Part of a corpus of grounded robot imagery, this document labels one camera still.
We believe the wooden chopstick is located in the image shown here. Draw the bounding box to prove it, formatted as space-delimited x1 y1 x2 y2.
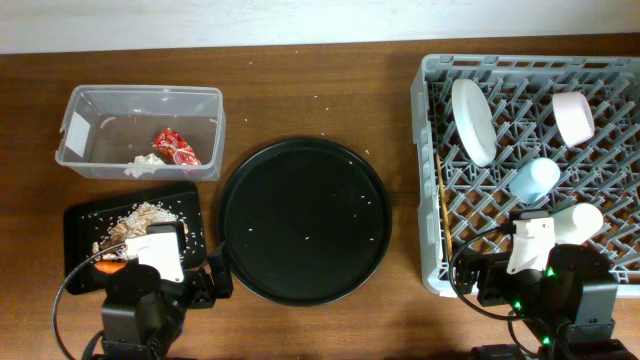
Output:
435 153 454 261

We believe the orange carrot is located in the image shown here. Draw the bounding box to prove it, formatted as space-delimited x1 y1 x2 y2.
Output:
94 260 128 275

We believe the pile of rice and shells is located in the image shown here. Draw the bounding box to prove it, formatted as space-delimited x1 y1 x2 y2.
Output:
89 200 206 263

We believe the cream paper cup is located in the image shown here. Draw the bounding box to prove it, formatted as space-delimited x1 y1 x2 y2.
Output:
551 203 604 245

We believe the blue plastic cup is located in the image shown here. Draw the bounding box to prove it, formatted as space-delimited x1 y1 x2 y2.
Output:
508 158 561 204

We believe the round black tray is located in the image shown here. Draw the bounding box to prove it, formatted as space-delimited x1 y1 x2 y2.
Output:
215 137 392 307

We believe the white tissue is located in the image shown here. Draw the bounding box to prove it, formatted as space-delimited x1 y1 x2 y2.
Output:
124 153 165 178

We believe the red snack wrapper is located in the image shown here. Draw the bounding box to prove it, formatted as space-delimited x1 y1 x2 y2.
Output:
153 128 201 166

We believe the grey plate with food scraps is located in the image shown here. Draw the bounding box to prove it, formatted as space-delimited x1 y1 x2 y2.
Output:
451 79 497 167

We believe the pink bowl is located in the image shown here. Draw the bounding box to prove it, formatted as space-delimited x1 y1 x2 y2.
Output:
552 92 595 147

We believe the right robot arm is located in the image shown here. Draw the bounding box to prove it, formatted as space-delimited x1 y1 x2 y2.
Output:
453 245 636 359

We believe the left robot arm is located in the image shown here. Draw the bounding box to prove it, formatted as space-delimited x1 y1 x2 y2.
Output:
82 245 234 359

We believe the black rectangular tray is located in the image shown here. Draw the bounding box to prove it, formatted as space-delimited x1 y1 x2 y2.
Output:
63 182 207 273

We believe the clear plastic bin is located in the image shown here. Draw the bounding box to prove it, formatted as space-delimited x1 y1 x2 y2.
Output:
55 85 226 181

